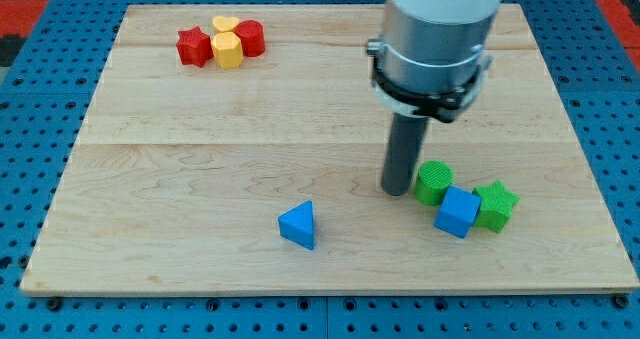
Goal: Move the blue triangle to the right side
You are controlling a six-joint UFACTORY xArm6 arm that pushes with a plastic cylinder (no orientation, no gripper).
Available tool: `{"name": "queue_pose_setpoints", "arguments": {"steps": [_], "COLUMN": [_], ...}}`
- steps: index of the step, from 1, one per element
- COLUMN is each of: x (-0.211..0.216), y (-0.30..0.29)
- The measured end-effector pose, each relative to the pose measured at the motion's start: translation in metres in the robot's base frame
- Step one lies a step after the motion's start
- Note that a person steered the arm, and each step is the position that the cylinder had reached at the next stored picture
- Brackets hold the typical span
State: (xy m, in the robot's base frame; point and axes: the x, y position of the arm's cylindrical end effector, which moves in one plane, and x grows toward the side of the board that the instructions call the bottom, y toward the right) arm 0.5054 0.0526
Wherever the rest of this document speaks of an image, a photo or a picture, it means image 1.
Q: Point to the green cylinder block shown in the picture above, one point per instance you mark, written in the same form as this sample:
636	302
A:
433	180

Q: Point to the green star block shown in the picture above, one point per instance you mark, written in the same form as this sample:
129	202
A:
496	206

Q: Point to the red star block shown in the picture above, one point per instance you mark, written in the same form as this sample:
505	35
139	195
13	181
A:
194	47

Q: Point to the light wooden board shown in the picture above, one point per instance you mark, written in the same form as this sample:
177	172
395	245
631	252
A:
179	173

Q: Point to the yellow hexagon block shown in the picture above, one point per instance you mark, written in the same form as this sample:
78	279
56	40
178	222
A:
227	50

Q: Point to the red cylinder block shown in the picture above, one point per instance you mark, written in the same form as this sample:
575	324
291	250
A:
251	34

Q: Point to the blue cube block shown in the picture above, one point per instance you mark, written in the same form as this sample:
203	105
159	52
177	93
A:
457	212

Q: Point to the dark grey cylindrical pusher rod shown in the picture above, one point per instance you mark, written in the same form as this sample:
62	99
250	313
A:
403	149

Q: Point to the yellow heart block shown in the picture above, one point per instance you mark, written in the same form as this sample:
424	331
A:
223	24

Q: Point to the blue triangle block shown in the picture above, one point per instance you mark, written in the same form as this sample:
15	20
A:
297	225

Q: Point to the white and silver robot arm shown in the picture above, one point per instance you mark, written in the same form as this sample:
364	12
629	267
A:
428	60

